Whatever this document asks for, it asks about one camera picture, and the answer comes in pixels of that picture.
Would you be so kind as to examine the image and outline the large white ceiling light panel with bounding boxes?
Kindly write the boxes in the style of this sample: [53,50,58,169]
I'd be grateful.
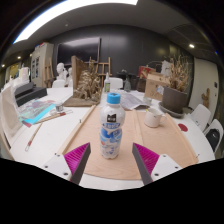
[13,0,139,44]

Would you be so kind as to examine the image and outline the pale cabinet with pictures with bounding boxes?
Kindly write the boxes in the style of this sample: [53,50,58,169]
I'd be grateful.
[30,42,54,88]

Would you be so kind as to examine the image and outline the red-tipped paint brush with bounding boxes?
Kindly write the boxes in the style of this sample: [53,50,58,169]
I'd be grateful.
[24,122,44,153]

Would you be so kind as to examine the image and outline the wooden easel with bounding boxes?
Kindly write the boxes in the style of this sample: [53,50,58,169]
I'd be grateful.
[88,56,113,88]

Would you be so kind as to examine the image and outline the brown cardboard box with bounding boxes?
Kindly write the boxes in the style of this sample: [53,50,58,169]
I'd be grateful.
[143,71,171,102]

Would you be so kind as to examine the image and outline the white plaster bust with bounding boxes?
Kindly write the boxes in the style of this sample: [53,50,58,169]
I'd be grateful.
[55,62,67,81]

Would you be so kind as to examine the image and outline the open printed newspaper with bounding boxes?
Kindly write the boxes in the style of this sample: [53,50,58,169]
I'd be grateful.
[118,90,151,111]

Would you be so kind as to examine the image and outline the dried plant in grey pot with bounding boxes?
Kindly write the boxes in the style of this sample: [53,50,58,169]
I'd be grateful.
[161,54,193,114]

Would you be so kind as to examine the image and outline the white plaster sculpture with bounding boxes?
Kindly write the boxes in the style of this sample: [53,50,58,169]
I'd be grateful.
[161,59,173,78]

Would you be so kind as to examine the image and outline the flat round red coaster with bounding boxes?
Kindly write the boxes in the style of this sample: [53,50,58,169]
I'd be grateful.
[177,123,189,132]

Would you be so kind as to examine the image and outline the grey spray bottle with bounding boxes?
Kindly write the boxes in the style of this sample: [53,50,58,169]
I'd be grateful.
[123,77,132,93]

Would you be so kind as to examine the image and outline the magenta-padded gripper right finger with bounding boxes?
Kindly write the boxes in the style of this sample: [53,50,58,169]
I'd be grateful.
[131,142,183,186]

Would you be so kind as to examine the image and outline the green liquid plastic bottle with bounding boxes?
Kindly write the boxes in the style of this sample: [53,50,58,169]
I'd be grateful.
[103,72,111,94]

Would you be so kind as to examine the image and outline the white ceramic mug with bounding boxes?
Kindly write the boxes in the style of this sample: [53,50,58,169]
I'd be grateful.
[143,107,167,129]

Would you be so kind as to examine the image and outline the blue-capped white drink bottle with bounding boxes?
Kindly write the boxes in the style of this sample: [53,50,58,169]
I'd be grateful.
[99,92,126,160]

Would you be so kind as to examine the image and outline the black wall screen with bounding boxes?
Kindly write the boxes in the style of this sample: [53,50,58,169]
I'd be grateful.
[55,36,102,67]

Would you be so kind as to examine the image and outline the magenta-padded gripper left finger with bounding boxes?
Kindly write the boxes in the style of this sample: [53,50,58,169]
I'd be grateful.
[42,142,92,185]

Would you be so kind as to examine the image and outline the grey plant pot saucer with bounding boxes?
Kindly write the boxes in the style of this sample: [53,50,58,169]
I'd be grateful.
[158,101,186,119]

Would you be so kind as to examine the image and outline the red box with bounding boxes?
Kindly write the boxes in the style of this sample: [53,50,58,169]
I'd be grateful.
[138,65,156,79]

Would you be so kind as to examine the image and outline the black flat boxes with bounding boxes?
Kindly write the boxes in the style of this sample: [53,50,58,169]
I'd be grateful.
[13,82,48,108]

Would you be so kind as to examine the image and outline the white plaster figure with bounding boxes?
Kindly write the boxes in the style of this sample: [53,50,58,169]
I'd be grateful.
[66,67,74,88]

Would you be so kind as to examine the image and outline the colourful painted sheet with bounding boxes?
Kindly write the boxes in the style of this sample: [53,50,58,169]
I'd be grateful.
[18,99,57,126]

